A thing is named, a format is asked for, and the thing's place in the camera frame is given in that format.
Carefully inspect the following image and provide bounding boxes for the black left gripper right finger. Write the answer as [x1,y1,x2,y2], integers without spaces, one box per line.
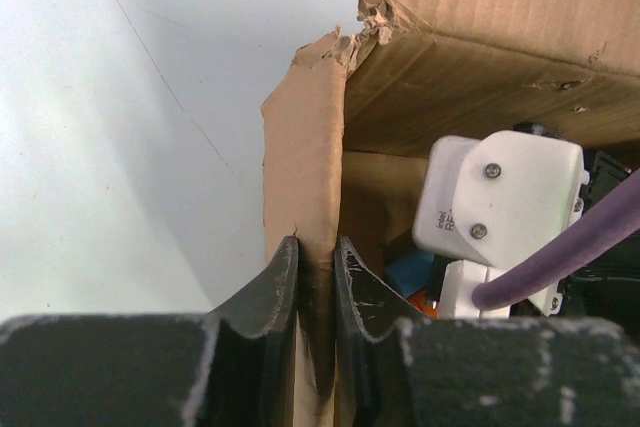
[334,237,639,426]

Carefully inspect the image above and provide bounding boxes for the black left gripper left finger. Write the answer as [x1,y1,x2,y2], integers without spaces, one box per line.
[1,236,299,426]

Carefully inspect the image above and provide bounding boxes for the orange cylindrical tube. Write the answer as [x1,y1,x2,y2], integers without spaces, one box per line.
[407,290,438,319]

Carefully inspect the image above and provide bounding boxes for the brown cardboard express box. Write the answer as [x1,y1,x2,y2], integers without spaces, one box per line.
[261,0,639,426]

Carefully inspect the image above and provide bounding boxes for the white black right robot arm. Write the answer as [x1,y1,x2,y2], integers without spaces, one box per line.
[557,149,639,316]

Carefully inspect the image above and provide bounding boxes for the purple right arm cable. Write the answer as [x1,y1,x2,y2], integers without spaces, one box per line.
[473,174,640,309]

